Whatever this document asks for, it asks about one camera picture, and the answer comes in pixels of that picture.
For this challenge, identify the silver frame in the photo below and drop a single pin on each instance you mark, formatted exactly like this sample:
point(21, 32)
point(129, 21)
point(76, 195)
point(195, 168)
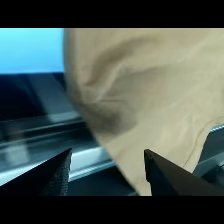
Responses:
point(90, 160)

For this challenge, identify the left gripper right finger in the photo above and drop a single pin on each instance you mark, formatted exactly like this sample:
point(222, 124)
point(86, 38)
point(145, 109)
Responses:
point(170, 178)

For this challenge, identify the beige garment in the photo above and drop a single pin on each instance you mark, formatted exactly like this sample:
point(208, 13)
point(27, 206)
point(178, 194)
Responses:
point(146, 90)

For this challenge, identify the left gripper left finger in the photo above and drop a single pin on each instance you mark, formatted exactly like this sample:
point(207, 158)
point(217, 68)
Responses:
point(50, 176)

